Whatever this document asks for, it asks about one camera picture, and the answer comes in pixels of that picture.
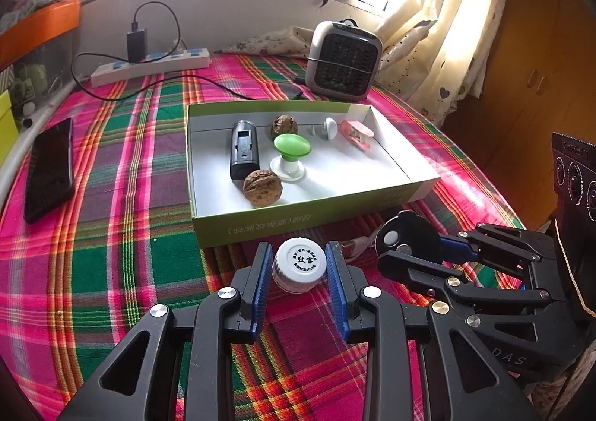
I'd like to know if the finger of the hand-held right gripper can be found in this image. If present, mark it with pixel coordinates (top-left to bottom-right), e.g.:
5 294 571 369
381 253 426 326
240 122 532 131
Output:
376 250 566 324
438 223 557 282

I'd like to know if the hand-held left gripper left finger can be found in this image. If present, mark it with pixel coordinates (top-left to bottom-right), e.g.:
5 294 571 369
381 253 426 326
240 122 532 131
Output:
58 241 274 421

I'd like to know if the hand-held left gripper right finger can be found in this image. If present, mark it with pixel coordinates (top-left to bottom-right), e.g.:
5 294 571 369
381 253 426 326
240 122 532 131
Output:
324 241 534 421

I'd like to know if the white round jar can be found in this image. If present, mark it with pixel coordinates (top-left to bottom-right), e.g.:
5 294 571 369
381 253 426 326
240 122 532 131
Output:
271 237 327 295

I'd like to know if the green and white cardboard box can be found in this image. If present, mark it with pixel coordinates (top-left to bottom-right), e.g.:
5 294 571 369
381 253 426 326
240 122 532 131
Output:
185 99 441 249

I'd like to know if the brown walnut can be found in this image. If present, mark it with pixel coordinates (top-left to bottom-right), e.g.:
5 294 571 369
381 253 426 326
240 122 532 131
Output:
243 170 285 206
271 115 299 141

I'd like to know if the green mushroom-shaped massager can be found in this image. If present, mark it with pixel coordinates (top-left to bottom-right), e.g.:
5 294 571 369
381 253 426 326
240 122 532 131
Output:
270 133 313 183

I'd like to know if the white mushroom-shaped massager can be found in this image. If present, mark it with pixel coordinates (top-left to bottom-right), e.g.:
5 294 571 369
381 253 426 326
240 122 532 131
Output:
310 117 340 141

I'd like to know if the black electric shaver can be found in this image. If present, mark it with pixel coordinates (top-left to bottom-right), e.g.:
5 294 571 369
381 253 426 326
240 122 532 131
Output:
229 120 259 180

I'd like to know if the plaid blanket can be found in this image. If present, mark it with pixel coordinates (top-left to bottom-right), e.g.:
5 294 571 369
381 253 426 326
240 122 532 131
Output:
0 52 529 421

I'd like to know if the small pink clip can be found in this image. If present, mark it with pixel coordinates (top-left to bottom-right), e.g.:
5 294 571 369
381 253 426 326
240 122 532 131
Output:
340 120 374 152

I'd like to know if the wooden wardrobe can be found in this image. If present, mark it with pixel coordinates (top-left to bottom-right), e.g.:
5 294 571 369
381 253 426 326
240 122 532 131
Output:
440 0 596 235

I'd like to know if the grey fan heater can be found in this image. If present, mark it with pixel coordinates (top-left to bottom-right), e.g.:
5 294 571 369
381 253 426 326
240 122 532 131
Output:
305 19 383 102

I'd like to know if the cream heart-print curtain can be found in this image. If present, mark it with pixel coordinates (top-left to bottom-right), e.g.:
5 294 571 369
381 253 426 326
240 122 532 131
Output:
372 0 515 128

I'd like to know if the black smartphone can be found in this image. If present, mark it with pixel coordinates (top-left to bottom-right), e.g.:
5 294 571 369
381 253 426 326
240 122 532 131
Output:
23 117 76 225

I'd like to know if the floral pillow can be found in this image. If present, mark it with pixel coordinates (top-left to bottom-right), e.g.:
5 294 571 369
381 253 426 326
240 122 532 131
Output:
219 25 327 59

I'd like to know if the white power strip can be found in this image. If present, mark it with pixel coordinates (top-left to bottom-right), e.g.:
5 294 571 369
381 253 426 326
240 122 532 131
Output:
90 47 211 88

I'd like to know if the black charger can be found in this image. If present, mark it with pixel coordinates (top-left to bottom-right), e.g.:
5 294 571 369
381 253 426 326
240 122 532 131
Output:
127 28 148 64

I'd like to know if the yellow-green box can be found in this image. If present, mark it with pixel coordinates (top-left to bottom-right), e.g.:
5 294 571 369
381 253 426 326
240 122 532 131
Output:
0 90 19 168

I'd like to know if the yellow cord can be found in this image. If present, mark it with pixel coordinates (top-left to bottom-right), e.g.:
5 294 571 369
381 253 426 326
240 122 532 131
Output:
554 216 585 310

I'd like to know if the black power cable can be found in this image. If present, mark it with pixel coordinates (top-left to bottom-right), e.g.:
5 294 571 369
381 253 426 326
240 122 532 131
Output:
71 52 257 101

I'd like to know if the black charger cable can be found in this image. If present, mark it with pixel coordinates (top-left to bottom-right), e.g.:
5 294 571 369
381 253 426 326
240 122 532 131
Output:
131 2 183 56

